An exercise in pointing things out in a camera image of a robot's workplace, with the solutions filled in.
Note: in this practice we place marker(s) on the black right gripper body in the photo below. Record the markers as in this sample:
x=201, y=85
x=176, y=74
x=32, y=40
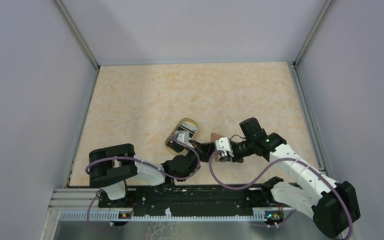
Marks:
x=242, y=149

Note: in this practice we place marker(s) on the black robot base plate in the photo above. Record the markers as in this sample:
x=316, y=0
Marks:
x=191, y=201

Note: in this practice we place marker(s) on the beige oval tray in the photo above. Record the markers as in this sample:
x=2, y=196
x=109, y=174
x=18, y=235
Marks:
x=184, y=124

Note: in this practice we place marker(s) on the white slotted cable duct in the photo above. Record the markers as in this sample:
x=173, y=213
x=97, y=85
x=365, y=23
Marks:
x=115, y=216

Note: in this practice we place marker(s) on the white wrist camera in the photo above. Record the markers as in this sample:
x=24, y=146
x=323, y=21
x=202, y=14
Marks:
x=223, y=146
x=184, y=136

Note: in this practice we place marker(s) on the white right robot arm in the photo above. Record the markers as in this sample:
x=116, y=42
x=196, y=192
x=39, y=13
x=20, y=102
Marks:
x=333, y=206

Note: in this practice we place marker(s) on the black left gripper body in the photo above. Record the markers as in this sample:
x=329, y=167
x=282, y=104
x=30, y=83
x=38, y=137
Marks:
x=203, y=156

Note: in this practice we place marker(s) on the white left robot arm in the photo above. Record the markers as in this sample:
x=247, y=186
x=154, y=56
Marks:
x=110, y=167

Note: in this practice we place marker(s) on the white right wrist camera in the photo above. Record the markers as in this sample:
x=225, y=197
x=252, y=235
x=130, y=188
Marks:
x=223, y=146

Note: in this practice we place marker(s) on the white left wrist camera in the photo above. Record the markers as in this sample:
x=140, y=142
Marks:
x=184, y=136

